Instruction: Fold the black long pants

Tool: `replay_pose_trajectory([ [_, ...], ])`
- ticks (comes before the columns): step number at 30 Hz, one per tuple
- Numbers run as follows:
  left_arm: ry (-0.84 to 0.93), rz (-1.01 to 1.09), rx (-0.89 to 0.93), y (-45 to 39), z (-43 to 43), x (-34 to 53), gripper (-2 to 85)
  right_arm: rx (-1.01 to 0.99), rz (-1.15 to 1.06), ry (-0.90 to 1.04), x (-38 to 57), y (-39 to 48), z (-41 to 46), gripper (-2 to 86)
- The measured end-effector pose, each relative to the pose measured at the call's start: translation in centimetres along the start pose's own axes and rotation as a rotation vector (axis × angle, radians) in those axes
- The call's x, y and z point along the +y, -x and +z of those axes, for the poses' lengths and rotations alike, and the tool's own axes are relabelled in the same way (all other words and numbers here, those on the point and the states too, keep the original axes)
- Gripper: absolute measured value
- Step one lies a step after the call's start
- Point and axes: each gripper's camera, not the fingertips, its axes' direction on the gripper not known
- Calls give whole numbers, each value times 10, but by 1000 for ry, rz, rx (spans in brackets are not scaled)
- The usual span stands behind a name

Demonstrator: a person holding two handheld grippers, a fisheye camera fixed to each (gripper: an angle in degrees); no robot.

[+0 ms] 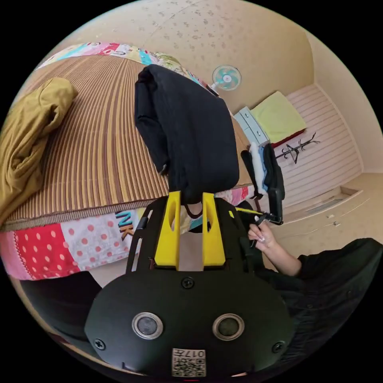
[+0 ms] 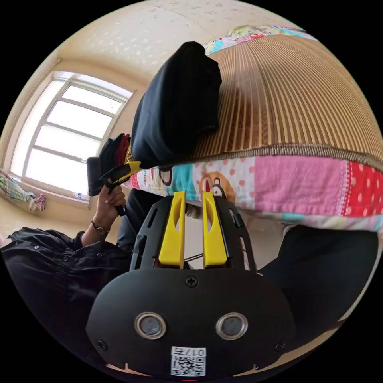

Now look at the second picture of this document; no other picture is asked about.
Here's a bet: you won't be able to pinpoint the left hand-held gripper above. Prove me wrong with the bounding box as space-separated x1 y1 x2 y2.
99 160 142 217

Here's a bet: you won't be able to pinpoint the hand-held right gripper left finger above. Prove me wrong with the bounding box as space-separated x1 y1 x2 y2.
158 191 186 268

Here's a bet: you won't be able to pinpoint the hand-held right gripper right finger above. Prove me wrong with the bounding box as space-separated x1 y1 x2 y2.
202 191 227 268

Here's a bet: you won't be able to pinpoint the black long pants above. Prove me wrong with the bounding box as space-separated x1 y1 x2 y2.
130 41 223 170

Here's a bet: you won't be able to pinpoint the person's left forearm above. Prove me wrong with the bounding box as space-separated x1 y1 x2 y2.
80 218 111 248

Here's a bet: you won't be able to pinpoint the person's left hand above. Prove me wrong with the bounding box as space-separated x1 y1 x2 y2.
94 181 126 227

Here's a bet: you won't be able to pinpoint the pile of clothes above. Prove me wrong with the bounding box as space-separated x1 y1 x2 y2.
99 133 132 178

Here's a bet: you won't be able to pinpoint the window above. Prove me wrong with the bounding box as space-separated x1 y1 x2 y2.
8 70 136 207

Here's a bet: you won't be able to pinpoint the striped curtain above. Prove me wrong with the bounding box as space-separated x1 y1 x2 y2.
0 168 46 212

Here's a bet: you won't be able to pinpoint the person's body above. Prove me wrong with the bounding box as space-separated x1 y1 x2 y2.
0 188 379 370

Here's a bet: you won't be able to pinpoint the bed with woven mat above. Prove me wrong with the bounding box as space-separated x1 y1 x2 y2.
122 25 383 233

